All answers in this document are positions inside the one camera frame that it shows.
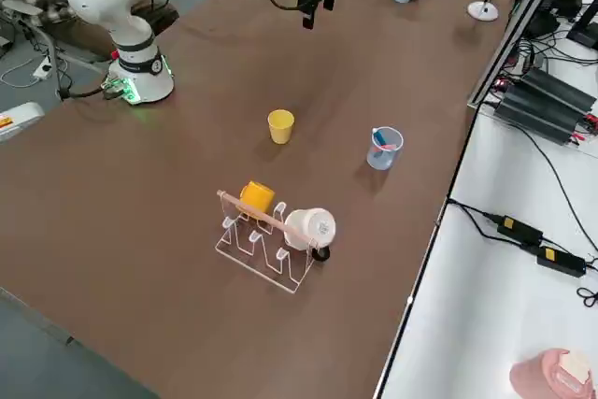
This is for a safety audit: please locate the aluminium frame post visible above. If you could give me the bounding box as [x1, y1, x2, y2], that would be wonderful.
[466, 0, 577, 110]

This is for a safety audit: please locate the black base cable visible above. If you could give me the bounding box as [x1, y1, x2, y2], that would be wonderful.
[55, 82, 123, 102]

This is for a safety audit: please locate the long black cable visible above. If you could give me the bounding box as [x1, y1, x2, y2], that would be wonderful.
[480, 99, 598, 253]

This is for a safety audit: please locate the white mug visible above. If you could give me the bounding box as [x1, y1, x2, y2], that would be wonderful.
[283, 207, 337, 250]

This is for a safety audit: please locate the clear acrylic rack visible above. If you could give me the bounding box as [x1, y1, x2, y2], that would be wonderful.
[214, 192, 320, 295]

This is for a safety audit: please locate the clear plastic measuring beaker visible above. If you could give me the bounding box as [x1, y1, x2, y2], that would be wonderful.
[366, 126, 405, 171]

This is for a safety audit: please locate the black monitor stand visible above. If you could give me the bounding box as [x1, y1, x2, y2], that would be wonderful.
[566, 0, 598, 52]

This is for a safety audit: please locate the black cable tangle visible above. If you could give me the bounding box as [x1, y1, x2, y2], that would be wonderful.
[511, 27, 598, 74]

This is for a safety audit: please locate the white floor power strip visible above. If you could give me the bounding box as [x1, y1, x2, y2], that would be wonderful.
[32, 57, 53, 81]

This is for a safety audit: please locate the black adapter cable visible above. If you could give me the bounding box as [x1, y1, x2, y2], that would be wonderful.
[447, 198, 538, 253]

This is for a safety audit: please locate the orange mug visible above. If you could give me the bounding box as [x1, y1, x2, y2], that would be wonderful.
[239, 180, 276, 221]

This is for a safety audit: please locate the white box with label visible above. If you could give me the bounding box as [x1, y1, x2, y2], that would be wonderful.
[0, 100, 46, 143]

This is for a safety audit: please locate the black power adapter brick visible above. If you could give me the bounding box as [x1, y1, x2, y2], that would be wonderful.
[495, 214, 546, 246]
[535, 244, 588, 278]

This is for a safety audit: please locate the yellow plastic cup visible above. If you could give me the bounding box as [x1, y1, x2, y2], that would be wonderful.
[267, 108, 295, 145]

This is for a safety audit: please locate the black ribbed power supply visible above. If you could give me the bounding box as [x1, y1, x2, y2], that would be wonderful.
[519, 66, 598, 116]
[493, 85, 586, 147]

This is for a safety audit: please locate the pink plastic container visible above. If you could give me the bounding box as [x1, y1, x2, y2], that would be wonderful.
[508, 347, 598, 399]

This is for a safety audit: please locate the wooden rod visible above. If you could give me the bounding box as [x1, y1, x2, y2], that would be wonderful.
[216, 189, 320, 247]

